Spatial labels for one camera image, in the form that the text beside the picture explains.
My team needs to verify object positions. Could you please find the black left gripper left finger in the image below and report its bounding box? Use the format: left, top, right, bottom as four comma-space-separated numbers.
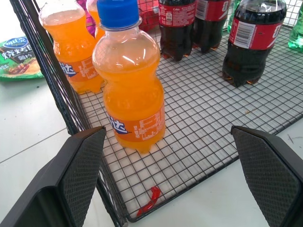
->
0, 126, 107, 227

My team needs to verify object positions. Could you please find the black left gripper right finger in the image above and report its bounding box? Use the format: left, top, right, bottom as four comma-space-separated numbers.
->
230, 125, 303, 227

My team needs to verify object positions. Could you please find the orange soda bottle blue cap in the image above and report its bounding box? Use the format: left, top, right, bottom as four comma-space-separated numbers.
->
91, 0, 166, 155

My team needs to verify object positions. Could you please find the red plastic scrap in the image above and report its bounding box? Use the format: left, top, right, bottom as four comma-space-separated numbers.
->
135, 186, 162, 217

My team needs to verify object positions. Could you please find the green chips bag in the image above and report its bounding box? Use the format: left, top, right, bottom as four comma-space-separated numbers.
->
0, 36, 45, 82

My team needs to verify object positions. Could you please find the cola bottle red label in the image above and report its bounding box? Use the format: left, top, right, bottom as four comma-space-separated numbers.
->
158, 0, 197, 62
222, 0, 287, 88
193, 0, 232, 54

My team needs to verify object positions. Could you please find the green soda bottle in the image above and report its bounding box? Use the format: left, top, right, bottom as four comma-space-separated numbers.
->
226, 0, 242, 34
287, 16, 303, 53

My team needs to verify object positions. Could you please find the magenta snack bag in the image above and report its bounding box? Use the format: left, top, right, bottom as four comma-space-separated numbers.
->
77, 0, 96, 36

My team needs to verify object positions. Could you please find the red snack bag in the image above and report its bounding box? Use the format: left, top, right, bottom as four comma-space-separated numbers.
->
136, 0, 160, 32

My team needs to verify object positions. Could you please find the black wire basket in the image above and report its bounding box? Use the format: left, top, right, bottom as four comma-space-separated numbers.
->
9, 0, 303, 227

